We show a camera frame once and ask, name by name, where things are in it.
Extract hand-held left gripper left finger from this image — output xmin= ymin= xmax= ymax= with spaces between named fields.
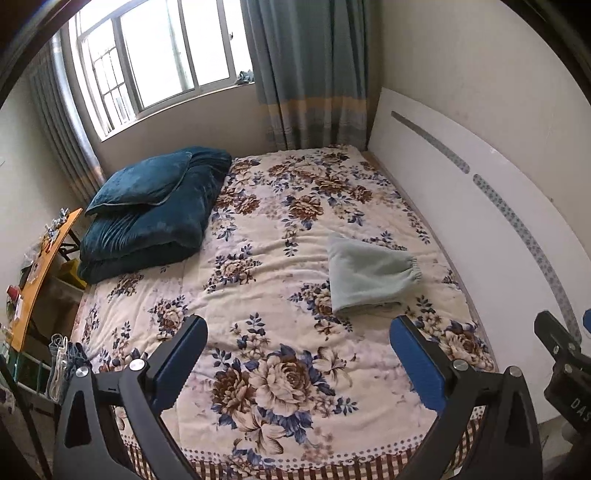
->
xmin=52 ymin=315 xmax=209 ymax=480

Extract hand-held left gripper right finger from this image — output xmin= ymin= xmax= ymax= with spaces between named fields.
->
xmin=389 ymin=315 xmax=543 ymax=480

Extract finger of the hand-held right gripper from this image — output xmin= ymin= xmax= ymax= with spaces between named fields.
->
xmin=534 ymin=311 xmax=581 ymax=358

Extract light green pants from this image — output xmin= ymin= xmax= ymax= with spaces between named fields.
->
xmin=327 ymin=232 xmax=423 ymax=317

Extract dark blue bag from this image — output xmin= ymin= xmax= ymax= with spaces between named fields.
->
xmin=67 ymin=342 xmax=92 ymax=376

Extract floral bed sheet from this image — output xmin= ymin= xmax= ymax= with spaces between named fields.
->
xmin=76 ymin=145 xmax=499 ymax=480

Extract white bag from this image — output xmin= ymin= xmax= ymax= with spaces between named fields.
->
xmin=46 ymin=335 xmax=70 ymax=402

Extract teal folded quilt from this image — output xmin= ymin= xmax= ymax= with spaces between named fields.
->
xmin=76 ymin=148 xmax=232 ymax=283

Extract translucent storage box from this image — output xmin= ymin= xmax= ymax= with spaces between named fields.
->
xmin=44 ymin=274 xmax=86 ymax=337

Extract yellow box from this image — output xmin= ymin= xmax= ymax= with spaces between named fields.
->
xmin=58 ymin=258 xmax=88 ymax=289

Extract white headboard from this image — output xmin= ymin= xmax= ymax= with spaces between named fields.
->
xmin=362 ymin=88 xmax=591 ymax=423

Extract green crate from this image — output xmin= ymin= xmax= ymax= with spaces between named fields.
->
xmin=9 ymin=355 xmax=47 ymax=393

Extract orange folding table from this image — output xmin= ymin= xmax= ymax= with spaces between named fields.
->
xmin=7 ymin=208 xmax=84 ymax=370

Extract teal pillow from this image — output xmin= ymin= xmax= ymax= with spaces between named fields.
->
xmin=85 ymin=147 xmax=194 ymax=217

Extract narrow blue-grey curtain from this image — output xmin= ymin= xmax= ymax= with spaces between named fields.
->
xmin=30 ymin=41 xmax=105 ymax=204

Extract wide blue-grey curtain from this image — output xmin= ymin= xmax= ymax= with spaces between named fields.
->
xmin=242 ymin=0 xmax=384 ymax=151

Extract window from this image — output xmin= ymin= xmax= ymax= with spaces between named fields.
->
xmin=69 ymin=0 xmax=254 ymax=137

